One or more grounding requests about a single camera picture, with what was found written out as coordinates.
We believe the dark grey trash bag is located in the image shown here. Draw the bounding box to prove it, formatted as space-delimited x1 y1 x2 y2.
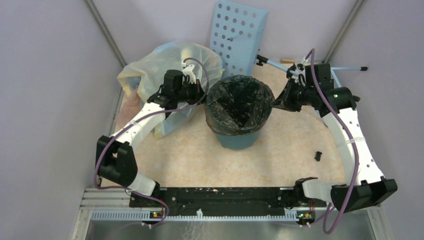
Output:
204 74 276 137

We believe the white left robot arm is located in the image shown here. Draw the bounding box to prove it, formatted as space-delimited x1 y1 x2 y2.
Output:
95 64 206 207

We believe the light blue perforated panel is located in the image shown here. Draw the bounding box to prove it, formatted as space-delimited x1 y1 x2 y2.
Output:
209 0 269 78

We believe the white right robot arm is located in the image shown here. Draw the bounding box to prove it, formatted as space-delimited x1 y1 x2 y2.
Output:
272 63 398 213

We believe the small wooden block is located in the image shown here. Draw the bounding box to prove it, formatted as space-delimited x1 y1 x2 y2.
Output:
280 58 296 64

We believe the teal plastic trash bin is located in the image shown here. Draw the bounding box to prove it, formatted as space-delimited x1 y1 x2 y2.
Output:
206 75 274 151

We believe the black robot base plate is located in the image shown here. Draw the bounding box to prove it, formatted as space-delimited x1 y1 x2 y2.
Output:
129 187 327 217

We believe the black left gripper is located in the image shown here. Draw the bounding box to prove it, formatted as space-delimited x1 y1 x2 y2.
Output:
174 78 210 106

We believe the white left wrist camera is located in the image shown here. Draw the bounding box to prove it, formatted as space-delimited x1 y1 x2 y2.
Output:
181 62 197 84

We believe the white toothed cable rail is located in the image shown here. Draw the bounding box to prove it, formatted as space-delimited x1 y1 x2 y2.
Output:
91 210 299 222

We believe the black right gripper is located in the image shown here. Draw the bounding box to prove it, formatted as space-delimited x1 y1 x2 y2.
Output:
271 78 315 113

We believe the light blue folding stand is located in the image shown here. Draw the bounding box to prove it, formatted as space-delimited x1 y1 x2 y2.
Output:
256 54 368 87

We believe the small black clip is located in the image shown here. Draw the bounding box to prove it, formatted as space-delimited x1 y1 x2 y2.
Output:
314 151 322 162

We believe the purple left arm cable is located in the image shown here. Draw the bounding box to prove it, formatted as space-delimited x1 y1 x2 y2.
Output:
93 57 210 228

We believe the translucent white plastic bag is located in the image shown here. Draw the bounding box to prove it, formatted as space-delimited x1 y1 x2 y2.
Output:
116 41 225 141

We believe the pink plastic bag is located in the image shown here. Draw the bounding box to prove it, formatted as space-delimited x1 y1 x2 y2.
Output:
115 90 144 130

